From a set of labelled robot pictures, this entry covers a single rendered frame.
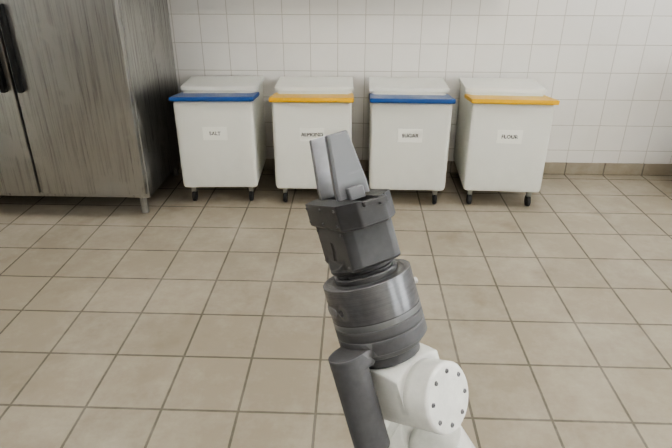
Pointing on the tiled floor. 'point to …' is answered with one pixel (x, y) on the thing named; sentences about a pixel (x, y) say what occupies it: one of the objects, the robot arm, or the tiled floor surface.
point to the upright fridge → (85, 71)
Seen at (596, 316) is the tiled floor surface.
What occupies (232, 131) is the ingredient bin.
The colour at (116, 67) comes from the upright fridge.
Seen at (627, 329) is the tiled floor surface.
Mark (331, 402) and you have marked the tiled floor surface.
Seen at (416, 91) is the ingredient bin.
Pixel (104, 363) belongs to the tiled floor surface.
